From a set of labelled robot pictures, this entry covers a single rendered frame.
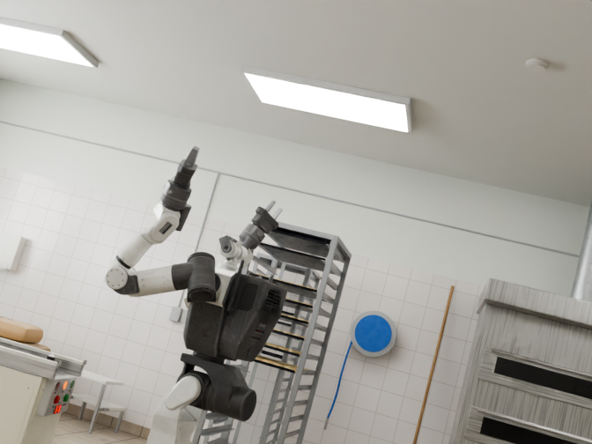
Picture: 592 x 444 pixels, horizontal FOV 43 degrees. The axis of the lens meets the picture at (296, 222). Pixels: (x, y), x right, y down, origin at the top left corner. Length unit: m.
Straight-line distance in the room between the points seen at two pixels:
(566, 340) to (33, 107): 5.57
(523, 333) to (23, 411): 3.85
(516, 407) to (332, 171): 2.74
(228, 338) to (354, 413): 4.26
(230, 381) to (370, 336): 4.08
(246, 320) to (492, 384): 3.40
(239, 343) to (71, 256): 5.18
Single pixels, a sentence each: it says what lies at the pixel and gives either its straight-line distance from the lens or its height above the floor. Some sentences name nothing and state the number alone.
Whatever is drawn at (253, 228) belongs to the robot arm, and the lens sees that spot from 3.11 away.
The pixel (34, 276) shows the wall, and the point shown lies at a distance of 7.84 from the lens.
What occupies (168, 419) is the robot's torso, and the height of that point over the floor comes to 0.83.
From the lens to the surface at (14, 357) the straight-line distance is 2.98.
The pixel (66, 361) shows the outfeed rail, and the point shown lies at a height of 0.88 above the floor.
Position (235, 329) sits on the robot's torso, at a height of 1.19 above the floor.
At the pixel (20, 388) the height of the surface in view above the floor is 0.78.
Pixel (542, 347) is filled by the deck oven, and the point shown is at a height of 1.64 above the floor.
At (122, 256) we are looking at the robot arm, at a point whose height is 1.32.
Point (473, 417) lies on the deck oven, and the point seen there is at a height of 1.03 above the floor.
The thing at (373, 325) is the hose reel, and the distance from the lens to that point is 6.68.
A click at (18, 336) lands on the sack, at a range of 6.96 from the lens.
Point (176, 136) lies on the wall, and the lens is 7.57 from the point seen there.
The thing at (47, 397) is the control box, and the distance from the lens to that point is 2.98.
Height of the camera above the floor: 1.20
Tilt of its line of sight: 9 degrees up
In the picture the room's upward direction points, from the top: 16 degrees clockwise
